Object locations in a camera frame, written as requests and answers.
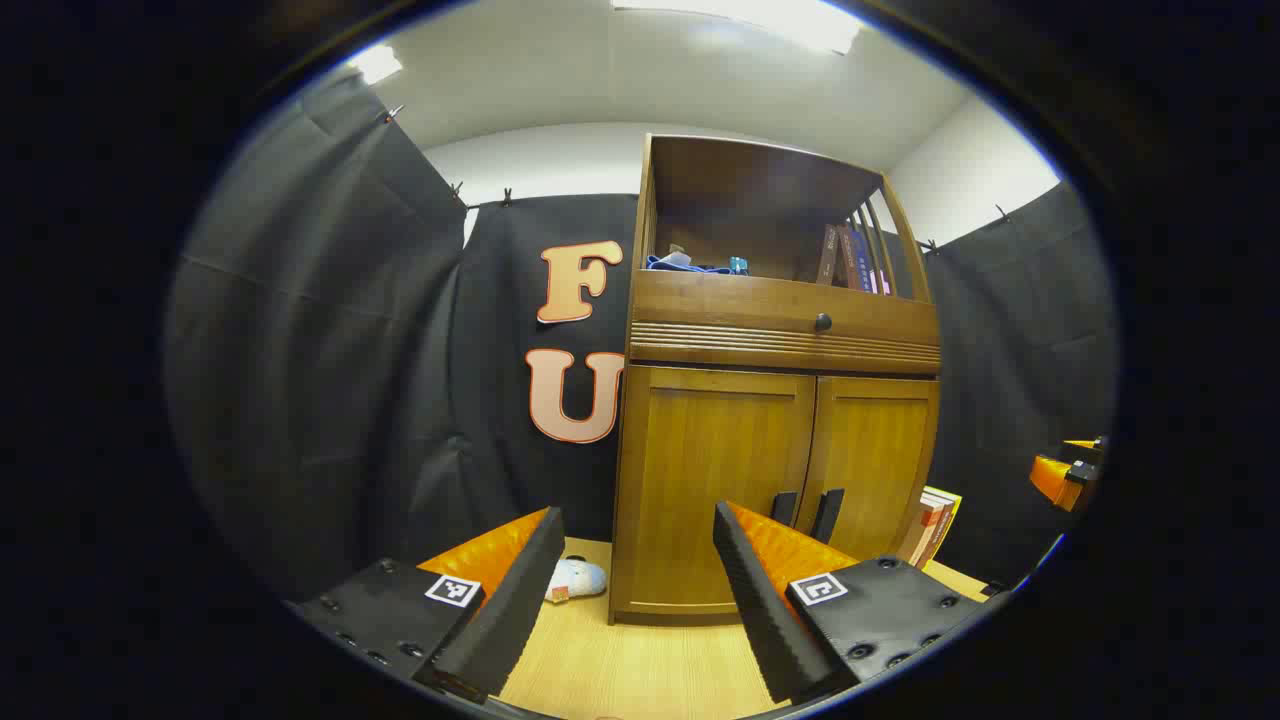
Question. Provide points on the small teal object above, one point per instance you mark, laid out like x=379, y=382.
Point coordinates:
x=738, y=266

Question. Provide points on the blue cloth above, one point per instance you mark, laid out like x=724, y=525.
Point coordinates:
x=685, y=266

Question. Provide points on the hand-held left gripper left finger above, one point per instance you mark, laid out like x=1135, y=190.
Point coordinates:
x=515, y=600

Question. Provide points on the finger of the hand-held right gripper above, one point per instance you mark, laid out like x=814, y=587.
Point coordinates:
x=1055, y=482
x=1085, y=446

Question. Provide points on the wooden cabinet door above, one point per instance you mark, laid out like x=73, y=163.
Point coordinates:
x=690, y=480
x=880, y=460

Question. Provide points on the brown book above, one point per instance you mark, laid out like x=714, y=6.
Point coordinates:
x=826, y=255

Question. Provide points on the pink book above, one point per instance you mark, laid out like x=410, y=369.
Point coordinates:
x=883, y=282

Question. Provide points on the blue book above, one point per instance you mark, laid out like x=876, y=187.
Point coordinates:
x=864, y=262

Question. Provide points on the wooden double-door shoe cabinet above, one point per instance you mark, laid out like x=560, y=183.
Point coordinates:
x=760, y=200

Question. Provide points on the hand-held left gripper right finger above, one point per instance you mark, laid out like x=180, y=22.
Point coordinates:
x=760, y=610

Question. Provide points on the black backdrop cloth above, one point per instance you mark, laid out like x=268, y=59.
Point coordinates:
x=320, y=350

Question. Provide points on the small ceiling light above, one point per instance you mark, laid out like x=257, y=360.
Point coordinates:
x=376, y=64

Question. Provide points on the wooden cabinet drawer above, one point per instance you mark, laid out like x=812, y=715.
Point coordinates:
x=720, y=300

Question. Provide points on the books with yellow orange covers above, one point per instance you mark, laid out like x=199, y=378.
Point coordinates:
x=932, y=525

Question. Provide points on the dark red book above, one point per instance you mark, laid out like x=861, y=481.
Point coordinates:
x=848, y=258

